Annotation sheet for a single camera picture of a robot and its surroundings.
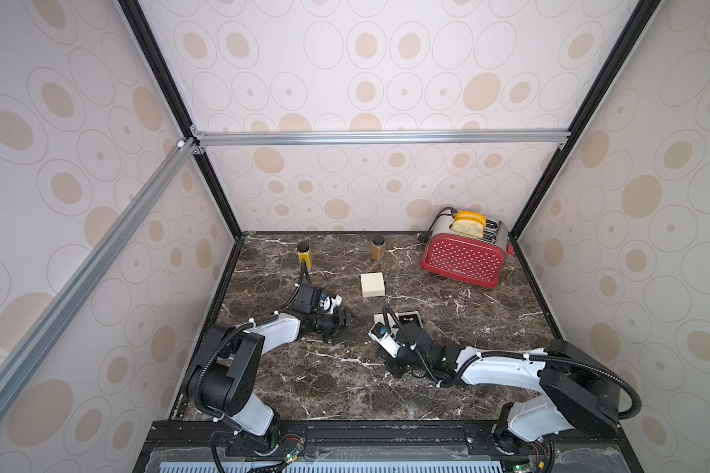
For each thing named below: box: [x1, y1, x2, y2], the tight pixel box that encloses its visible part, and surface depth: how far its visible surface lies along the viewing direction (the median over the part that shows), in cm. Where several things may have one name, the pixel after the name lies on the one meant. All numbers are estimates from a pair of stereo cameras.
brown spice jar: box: [370, 234, 387, 262], surface depth 108 cm
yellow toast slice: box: [454, 210, 488, 229], surface depth 97 cm
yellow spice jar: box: [296, 241, 313, 270], surface depth 105 cm
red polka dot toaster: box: [421, 210, 515, 288], surface depth 99 cm
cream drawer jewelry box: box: [359, 271, 386, 298], surface depth 104 cm
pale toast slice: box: [450, 218, 485, 239], surface depth 96 cm
